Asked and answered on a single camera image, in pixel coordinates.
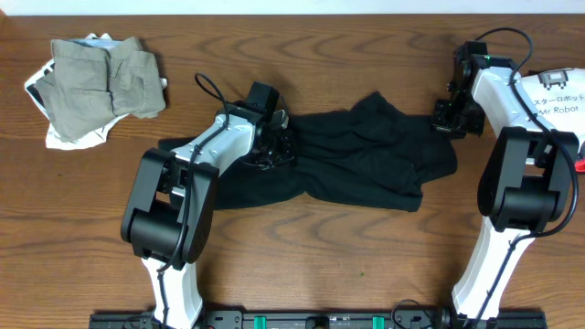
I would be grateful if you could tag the black red garment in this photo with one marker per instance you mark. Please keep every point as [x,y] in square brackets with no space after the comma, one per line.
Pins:
[581,162]

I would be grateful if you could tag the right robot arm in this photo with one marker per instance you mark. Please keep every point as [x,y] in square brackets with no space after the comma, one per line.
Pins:
[529,181]

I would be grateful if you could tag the black t-shirt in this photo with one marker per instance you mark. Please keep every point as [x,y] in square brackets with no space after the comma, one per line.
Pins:
[372,155]

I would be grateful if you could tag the white printed garment under khaki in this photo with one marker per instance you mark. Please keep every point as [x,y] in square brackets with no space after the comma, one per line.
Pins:
[73,141]

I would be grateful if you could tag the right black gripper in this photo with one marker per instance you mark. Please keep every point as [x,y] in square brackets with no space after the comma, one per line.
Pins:
[441,124]

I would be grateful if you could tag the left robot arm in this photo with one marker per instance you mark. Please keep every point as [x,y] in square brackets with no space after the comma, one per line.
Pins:
[168,216]

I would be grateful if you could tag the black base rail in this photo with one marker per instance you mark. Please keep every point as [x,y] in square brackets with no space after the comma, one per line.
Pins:
[408,317]

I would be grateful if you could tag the khaki folded shirt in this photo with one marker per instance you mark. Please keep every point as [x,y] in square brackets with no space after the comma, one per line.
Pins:
[87,87]

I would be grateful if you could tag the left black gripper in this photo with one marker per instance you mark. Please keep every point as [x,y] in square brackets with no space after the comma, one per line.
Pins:
[272,153]

